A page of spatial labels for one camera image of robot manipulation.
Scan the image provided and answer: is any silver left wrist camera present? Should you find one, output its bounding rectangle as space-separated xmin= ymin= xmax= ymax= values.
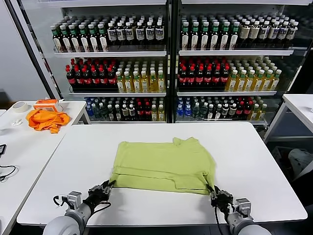
xmin=65 ymin=190 xmax=83 ymax=211

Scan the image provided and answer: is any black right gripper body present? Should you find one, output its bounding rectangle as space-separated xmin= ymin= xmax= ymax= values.
xmin=210 ymin=188 xmax=234 ymax=212

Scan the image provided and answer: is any black framed glass door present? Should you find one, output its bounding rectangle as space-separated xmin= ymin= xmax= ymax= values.
xmin=3 ymin=0 xmax=62 ymax=101

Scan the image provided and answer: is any yellow-green t-shirt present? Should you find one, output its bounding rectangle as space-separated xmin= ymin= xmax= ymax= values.
xmin=109 ymin=137 xmax=217 ymax=196

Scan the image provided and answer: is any dark tea bottle green cap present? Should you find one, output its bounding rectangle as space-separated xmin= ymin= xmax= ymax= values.
xmin=50 ymin=24 xmax=62 ymax=52
xmin=68 ymin=23 xmax=80 ymax=52
xmin=201 ymin=22 xmax=210 ymax=51
xmin=190 ymin=22 xmax=200 ymax=51
xmin=60 ymin=24 xmax=71 ymax=52
xmin=87 ymin=23 xmax=99 ymax=52
xmin=97 ymin=23 xmax=109 ymax=52
xmin=78 ymin=23 xmax=89 ymax=52
xmin=180 ymin=22 xmax=190 ymax=51
xmin=220 ymin=22 xmax=230 ymax=51
xmin=229 ymin=22 xmax=240 ymax=51
xmin=210 ymin=22 xmax=220 ymax=51

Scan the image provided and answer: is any white beverage shelf unit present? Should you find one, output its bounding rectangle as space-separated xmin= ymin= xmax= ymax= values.
xmin=36 ymin=0 xmax=172 ymax=124
xmin=171 ymin=0 xmax=313 ymax=126

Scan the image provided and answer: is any grey fabric bundle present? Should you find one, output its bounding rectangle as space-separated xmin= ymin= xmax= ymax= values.
xmin=288 ymin=148 xmax=313 ymax=177

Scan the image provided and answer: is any dark bottle beige label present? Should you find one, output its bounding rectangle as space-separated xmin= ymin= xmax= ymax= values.
xmin=239 ymin=21 xmax=249 ymax=45
xmin=248 ymin=21 xmax=260 ymax=45

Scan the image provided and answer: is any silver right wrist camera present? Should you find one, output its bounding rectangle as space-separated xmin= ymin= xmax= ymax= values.
xmin=235 ymin=198 xmax=253 ymax=218

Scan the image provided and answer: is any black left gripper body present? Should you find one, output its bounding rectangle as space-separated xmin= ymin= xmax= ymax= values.
xmin=87 ymin=184 xmax=112 ymax=204

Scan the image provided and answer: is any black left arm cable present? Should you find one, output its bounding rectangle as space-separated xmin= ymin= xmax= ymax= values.
xmin=52 ymin=194 xmax=112 ymax=215

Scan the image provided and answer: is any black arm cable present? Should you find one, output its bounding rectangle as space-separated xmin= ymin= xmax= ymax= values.
xmin=52 ymin=194 xmax=112 ymax=215
xmin=214 ymin=205 xmax=224 ymax=235

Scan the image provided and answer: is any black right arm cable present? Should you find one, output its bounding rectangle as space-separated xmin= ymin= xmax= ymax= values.
xmin=214 ymin=205 xmax=224 ymax=235

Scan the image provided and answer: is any white side table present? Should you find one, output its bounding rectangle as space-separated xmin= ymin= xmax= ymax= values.
xmin=0 ymin=100 xmax=91 ymax=128
xmin=263 ymin=94 xmax=313 ymax=144

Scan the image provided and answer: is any orange and white box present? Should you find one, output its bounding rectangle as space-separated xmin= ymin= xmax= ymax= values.
xmin=33 ymin=98 xmax=65 ymax=112

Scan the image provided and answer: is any cola bottle red cap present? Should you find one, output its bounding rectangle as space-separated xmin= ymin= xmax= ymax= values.
xmin=74 ymin=68 xmax=84 ymax=87
xmin=136 ymin=101 xmax=144 ymax=120
xmin=91 ymin=68 xmax=100 ymax=87
xmin=107 ymin=67 xmax=117 ymax=87
xmin=195 ymin=66 xmax=204 ymax=86
xmin=212 ymin=66 xmax=221 ymax=86
xmin=187 ymin=66 xmax=196 ymax=86
xmin=144 ymin=101 xmax=152 ymax=120
xmin=203 ymin=66 xmax=213 ymax=86
xmin=220 ymin=66 xmax=229 ymax=86
xmin=66 ymin=68 xmax=76 ymax=87
xmin=82 ymin=68 xmax=92 ymax=87
xmin=244 ymin=100 xmax=252 ymax=119
xmin=179 ymin=66 xmax=188 ymax=86
xmin=236 ymin=101 xmax=245 ymax=119
xmin=99 ymin=68 xmax=108 ymax=87

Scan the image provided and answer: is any dark bottle white blue label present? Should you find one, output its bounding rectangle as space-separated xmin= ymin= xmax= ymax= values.
xmin=116 ymin=22 xmax=126 ymax=46
xmin=135 ymin=21 xmax=146 ymax=46
xmin=155 ymin=21 xmax=165 ymax=46
xmin=145 ymin=21 xmax=156 ymax=46
xmin=107 ymin=22 xmax=117 ymax=46
xmin=287 ymin=22 xmax=299 ymax=45
xmin=268 ymin=21 xmax=279 ymax=45
xmin=278 ymin=21 xmax=289 ymax=45
xmin=124 ymin=22 xmax=134 ymax=46
xmin=258 ymin=21 xmax=269 ymax=45

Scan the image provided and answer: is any thin black table cable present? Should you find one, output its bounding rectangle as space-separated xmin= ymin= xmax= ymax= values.
xmin=0 ymin=165 xmax=20 ymax=182

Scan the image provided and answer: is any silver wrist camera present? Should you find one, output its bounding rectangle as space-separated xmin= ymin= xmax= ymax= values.
xmin=65 ymin=190 xmax=83 ymax=211
xmin=235 ymin=198 xmax=253 ymax=218

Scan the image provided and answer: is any crumpled orange cloth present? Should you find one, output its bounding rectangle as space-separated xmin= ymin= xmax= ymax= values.
xmin=25 ymin=109 xmax=71 ymax=134

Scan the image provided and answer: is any beige masking tape roll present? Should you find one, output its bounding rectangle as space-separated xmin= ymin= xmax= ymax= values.
xmin=12 ymin=101 xmax=29 ymax=114

